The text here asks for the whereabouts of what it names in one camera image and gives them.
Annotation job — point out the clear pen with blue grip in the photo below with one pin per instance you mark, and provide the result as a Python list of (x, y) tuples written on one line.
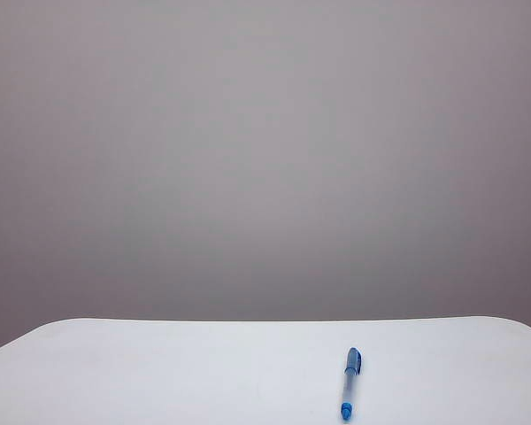
[(348, 389)]

